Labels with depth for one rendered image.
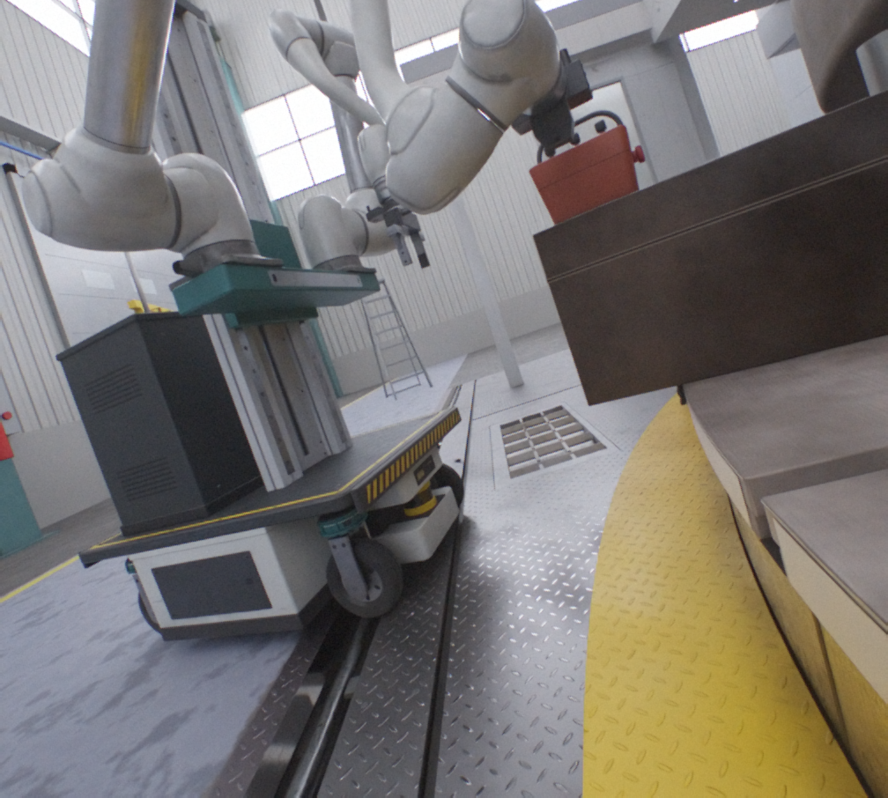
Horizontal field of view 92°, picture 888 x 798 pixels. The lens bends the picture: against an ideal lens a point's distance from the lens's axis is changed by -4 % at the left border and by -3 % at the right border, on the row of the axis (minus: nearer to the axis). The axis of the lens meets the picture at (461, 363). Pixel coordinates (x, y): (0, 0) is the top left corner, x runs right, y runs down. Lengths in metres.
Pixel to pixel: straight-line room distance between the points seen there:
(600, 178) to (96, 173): 0.89
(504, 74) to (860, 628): 0.59
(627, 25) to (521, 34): 3.81
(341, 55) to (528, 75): 1.21
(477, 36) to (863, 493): 0.57
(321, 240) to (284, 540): 0.85
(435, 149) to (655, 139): 3.67
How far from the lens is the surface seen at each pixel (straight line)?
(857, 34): 1.30
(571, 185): 0.97
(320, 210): 1.50
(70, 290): 9.13
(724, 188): 0.95
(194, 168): 1.15
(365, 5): 0.80
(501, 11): 0.60
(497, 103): 0.63
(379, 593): 1.13
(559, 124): 0.77
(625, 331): 0.94
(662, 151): 4.22
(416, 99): 0.67
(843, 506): 0.47
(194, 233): 1.09
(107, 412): 1.46
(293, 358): 1.46
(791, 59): 6.39
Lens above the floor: 0.53
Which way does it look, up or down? 3 degrees down
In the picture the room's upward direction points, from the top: 19 degrees counter-clockwise
